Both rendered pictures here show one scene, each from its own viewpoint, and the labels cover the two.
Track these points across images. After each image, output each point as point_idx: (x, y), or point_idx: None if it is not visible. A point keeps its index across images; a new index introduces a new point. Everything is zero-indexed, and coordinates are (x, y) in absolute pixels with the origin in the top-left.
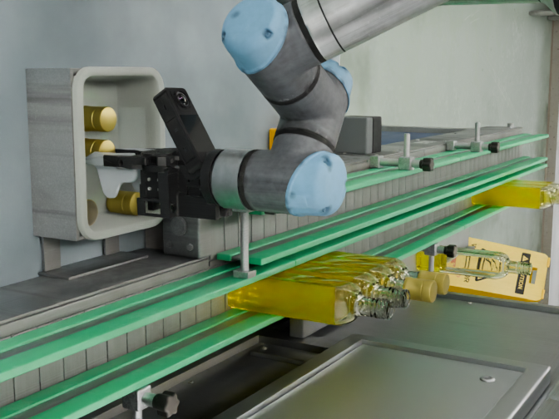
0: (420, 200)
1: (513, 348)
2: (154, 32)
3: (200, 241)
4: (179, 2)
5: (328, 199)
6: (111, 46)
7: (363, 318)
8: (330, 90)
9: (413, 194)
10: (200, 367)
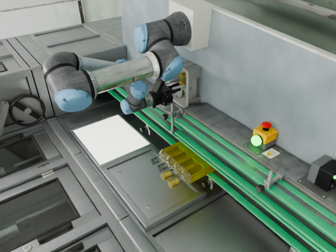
0: (283, 214)
1: (190, 250)
2: (215, 61)
3: None
4: (225, 55)
5: (121, 109)
6: (201, 60)
7: (250, 219)
8: (126, 88)
9: (309, 221)
10: None
